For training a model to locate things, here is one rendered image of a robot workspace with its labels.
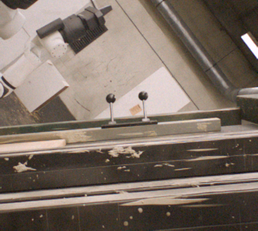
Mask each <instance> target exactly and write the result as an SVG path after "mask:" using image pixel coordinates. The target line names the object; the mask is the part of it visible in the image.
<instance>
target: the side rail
mask: <svg viewBox="0 0 258 231"><path fill-rule="evenodd" d="M240 110H241V109H240V108H238V107H230V108H223V109H211V110H198V111H185V112H173V113H160V114H148V115H147V118H148V119H150V121H152V120H157V121H158V123H160V122H172V121H185V120H198V119H210V118H218V119H220V125H221V127H224V126H237V125H242V124H241V118H240ZM142 119H144V115H135V116H128V117H115V118H114V121H116V123H117V124H120V123H127V122H139V121H142ZM110 121H111V118H102V119H90V120H77V121H64V122H58V123H45V124H33V125H20V126H7V127H0V136H8V135H14V134H27V133H40V132H52V131H65V130H77V129H90V128H101V126H102V125H107V124H109V123H108V122H110Z"/></svg>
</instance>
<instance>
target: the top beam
mask: <svg viewBox="0 0 258 231"><path fill-rule="evenodd" d="M236 99H237V106H240V107H241V108H240V109H241V113H242V118H241V119H242V120H245V121H249V122H251V123H254V124H257V125H258V94H248V95H241V96H237V97H236Z"/></svg>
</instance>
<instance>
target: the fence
mask: <svg viewBox="0 0 258 231"><path fill-rule="evenodd" d="M211 119H213V120H202V119H198V120H196V121H188V122H183V121H172V122H160V123H158V124H157V125H146V126H133V127H121V128H108V129H101V128H90V129H77V130H65V131H52V132H40V133H27V134H14V135H8V136H0V145H2V144H14V143H27V142H40V141H52V140H66V143H76V142H89V141H101V140H114V139H126V138H138V137H151V136H158V135H170V134H183V133H195V132H207V131H220V130H221V125H220V119H218V118H211Z"/></svg>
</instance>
